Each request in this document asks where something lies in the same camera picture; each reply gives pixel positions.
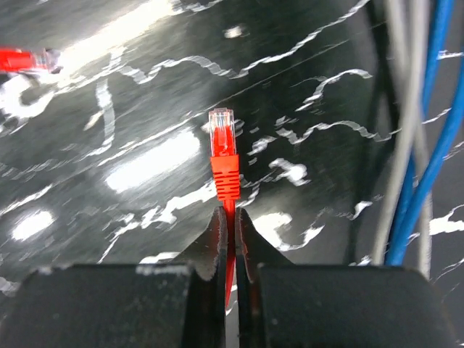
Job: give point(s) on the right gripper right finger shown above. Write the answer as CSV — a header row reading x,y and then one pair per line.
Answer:
x,y
252,251

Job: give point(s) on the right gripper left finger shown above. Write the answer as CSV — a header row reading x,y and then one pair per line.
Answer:
x,y
205,314

